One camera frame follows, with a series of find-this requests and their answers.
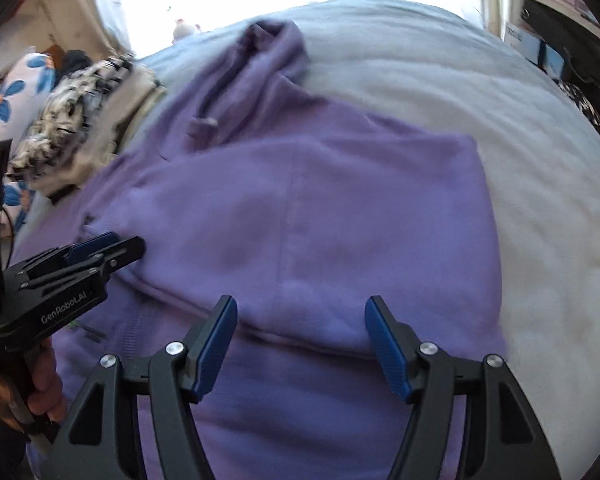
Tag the black bag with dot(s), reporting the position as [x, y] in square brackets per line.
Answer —
[580, 45]

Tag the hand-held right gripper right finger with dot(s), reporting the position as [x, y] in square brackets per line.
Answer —
[387, 350]

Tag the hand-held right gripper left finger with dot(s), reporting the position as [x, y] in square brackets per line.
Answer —
[215, 350]

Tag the white printed box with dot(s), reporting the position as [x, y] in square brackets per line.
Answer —
[520, 35]

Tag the blue floral quilt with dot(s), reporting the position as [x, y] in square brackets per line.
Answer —
[10, 95]

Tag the purple hoodie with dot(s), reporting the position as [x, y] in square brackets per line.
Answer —
[305, 210]

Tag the person's left hand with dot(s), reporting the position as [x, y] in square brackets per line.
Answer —
[47, 380]

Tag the black white speckled cloth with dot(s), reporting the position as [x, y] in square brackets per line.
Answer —
[587, 105]

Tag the grey-blue fleece blanket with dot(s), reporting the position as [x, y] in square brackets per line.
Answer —
[530, 185]

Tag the cream fuzzy garment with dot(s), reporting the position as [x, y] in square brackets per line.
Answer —
[125, 110]

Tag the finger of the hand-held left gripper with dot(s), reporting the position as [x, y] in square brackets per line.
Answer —
[125, 255]
[97, 246]

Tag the plush toy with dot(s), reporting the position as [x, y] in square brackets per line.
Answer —
[182, 30]

